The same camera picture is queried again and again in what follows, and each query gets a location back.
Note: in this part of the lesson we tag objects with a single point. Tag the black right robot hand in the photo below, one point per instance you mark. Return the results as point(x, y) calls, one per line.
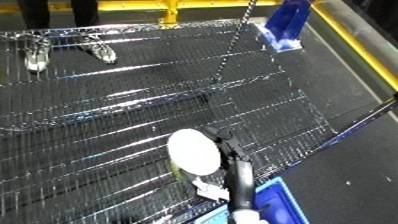
point(241, 180)

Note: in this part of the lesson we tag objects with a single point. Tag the pale right robot arm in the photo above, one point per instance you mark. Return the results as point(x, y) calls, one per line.
point(244, 217)

